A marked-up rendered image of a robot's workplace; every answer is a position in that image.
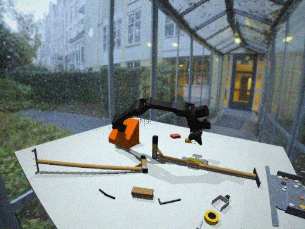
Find yellow ring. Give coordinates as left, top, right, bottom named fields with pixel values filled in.
left=204, top=210, right=219, bottom=225

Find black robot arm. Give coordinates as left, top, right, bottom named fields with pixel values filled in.
left=111, top=98, right=211, bottom=133

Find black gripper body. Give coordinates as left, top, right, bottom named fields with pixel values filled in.
left=187, top=119, right=201, bottom=140

